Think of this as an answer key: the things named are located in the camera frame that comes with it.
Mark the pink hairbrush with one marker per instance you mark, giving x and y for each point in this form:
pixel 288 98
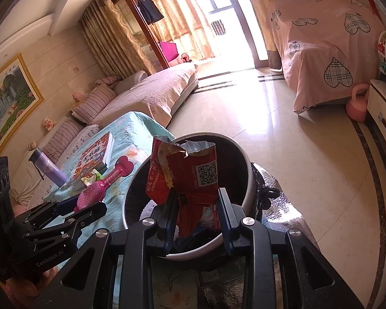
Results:
pixel 91 193

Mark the pink plush toy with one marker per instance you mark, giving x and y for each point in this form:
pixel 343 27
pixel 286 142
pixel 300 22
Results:
pixel 77 95

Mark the red and white book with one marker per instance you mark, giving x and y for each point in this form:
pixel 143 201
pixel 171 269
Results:
pixel 95 151

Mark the pink toy on floor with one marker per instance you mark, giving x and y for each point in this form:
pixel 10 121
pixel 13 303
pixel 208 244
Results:
pixel 185 58

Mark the white bin with black liner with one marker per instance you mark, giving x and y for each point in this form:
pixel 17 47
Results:
pixel 241 167

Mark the long sofa with pink cover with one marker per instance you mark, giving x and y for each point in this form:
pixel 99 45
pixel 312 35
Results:
pixel 154 93

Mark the purple thermos bottle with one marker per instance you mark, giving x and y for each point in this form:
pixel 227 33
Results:
pixel 51 171

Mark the small beige plush toy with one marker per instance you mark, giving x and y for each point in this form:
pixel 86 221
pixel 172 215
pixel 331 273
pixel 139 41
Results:
pixel 32 145

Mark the small teddy bear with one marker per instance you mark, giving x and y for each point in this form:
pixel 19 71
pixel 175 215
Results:
pixel 49 124

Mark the framed landscape painting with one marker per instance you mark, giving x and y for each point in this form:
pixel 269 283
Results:
pixel 6 103

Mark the beige patterned curtain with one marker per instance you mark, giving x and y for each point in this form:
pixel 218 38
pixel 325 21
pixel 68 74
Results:
pixel 112 38

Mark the striped pink pillow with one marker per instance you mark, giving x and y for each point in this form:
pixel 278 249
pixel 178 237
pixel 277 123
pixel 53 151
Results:
pixel 64 138
pixel 95 103

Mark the red snack bag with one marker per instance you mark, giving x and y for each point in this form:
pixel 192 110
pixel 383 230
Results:
pixel 193 183

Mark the person's left hand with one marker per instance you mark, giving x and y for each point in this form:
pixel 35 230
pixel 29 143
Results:
pixel 50 271

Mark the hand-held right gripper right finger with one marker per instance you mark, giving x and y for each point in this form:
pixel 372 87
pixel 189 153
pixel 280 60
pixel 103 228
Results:
pixel 225 225

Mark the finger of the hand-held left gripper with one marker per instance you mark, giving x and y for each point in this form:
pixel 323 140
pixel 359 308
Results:
pixel 87 215
pixel 51 208

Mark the pink heart print sheet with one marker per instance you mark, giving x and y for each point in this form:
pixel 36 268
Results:
pixel 325 48

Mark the light blue floral tablecloth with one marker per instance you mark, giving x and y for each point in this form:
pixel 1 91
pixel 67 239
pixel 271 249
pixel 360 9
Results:
pixel 138 125

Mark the pink checked pillow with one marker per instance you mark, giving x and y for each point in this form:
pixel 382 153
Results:
pixel 106 80

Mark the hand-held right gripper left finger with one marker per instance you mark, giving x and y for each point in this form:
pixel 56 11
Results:
pixel 171 222

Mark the sheer balcony curtain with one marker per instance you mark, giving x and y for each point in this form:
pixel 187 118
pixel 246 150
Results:
pixel 180 13

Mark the green and yellow wrapper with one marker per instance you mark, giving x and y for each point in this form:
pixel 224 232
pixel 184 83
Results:
pixel 91 178

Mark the pink kettlebell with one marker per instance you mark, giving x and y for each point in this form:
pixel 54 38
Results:
pixel 357 109

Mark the hanging dark garment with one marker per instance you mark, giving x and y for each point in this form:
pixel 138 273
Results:
pixel 150 10

